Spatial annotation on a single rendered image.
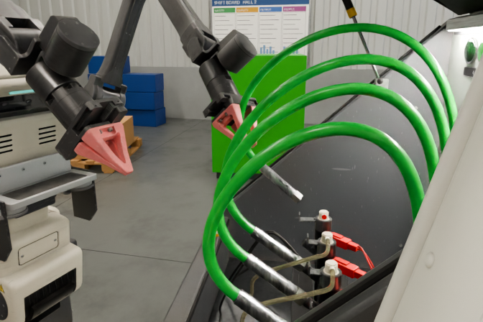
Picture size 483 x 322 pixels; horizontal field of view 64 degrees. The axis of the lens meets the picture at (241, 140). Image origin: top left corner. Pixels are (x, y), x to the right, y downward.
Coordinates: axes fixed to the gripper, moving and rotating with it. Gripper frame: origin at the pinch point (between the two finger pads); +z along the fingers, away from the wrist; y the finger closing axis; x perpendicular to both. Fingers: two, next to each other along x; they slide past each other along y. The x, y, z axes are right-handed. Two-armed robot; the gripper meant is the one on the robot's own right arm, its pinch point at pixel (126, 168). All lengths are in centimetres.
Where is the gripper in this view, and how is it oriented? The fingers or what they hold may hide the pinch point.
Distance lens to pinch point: 58.0
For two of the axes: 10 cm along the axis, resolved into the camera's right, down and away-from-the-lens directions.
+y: 6.4, -6.4, -4.3
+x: 3.9, -2.1, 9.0
